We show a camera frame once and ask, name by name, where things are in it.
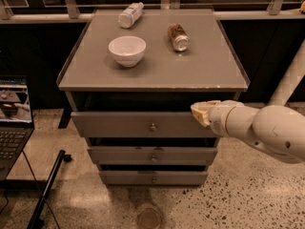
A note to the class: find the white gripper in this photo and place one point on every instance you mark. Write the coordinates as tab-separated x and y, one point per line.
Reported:
220	117

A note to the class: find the grey top drawer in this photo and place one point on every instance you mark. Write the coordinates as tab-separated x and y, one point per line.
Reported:
139	124

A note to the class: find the grey drawer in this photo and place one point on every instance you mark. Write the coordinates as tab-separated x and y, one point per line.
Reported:
124	155
139	124
184	178

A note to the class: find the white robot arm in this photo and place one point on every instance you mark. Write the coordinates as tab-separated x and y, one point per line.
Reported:
274	130

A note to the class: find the grey drawer cabinet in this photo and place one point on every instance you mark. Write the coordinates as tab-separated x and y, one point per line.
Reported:
163	81

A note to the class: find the grey middle drawer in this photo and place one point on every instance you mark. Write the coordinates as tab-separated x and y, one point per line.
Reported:
124	155

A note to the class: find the grey bottom drawer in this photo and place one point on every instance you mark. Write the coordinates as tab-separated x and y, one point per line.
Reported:
184	178

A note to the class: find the brown drink can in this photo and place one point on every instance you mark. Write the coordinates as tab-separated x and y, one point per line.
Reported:
180	40

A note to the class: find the white ceramic bowl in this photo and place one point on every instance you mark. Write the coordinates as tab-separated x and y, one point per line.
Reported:
127	50

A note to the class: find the clear plastic water bottle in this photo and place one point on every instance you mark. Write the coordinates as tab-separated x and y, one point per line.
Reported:
129	15

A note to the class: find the round floor drain cover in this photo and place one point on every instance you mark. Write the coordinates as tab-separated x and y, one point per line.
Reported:
149	218

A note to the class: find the black laptop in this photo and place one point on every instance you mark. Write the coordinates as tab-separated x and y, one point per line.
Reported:
16	121

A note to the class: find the black stand leg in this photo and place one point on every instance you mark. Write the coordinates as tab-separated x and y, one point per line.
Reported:
35	221

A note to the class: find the metal railing frame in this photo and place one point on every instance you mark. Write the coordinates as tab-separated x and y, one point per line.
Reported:
76	7

